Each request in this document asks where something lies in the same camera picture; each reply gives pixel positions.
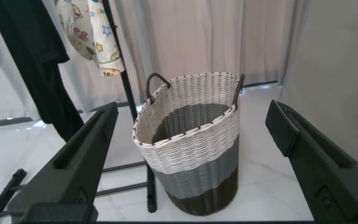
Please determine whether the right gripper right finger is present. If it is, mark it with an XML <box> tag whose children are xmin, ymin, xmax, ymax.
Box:
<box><xmin>265</xmin><ymin>99</ymin><xmax>358</xmax><ymax>222</ymax></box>

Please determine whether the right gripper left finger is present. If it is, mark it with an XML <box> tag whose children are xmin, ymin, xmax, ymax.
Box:
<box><xmin>6</xmin><ymin>101</ymin><xmax>119</xmax><ymax>222</ymax></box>

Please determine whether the cream printed garment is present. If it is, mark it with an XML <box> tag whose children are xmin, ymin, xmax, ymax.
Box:
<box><xmin>53</xmin><ymin>0</ymin><xmax>126</xmax><ymax>77</ymax></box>

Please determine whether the black garment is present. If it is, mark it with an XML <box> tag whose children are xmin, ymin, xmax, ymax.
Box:
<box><xmin>0</xmin><ymin>0</ymin><xmax>85</xmax><ymax>142</ymax></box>

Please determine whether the black clothes rack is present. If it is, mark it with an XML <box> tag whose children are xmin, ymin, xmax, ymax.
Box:
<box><xmin>0</xmin><ymin>0</ymin><xmax>158</xmax><ymax>224</ymax></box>

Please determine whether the white laundry basket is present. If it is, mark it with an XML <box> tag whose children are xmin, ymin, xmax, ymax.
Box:
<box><xmin>131</xmin><ymin>72</ymin><xmax>246</xmax><ymax>217</ymax></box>

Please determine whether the white curtain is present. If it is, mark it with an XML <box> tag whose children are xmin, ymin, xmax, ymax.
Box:
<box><xmin>0</xmin><ymin>0</ymin><xmax>311</xmax><ymax>126</ymax></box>

